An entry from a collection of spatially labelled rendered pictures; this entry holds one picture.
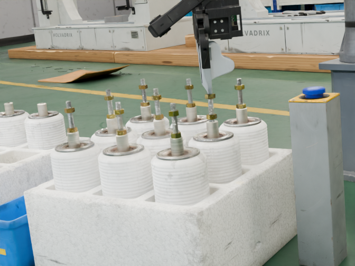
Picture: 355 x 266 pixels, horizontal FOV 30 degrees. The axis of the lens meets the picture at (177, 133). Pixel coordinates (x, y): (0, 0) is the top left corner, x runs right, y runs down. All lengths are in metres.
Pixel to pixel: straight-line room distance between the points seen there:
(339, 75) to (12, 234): 0.88
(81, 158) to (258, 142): 0.34
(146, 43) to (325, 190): 3.58
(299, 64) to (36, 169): 2.30
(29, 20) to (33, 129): 6.68
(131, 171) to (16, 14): 7.09
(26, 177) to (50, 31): 4.30
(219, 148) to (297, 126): 0.14
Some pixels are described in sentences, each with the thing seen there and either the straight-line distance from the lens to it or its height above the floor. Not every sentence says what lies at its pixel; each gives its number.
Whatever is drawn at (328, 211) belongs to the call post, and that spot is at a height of 0.11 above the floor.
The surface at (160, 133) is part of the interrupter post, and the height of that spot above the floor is 0.26.
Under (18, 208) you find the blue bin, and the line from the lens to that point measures 1.47.
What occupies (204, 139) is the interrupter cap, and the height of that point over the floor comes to 0.25.
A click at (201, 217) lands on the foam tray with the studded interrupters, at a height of 0.17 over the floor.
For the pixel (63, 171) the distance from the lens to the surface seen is 1.25.
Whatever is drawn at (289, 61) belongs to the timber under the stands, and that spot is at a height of 0.05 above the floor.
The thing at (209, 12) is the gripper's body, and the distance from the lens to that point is 1.16.
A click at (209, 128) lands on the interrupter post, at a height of 0.27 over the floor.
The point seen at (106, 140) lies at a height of 0.25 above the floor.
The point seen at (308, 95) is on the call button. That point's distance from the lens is 1.19.
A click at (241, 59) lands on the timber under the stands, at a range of 3.90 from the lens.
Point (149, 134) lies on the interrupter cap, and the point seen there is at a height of 0.25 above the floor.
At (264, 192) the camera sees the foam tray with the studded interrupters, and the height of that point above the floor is 0.14.
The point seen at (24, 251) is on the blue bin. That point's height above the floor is 0.05.
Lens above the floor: 0.54
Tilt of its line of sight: 13 degrees down
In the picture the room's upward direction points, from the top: 6 degrees counter-clockwise
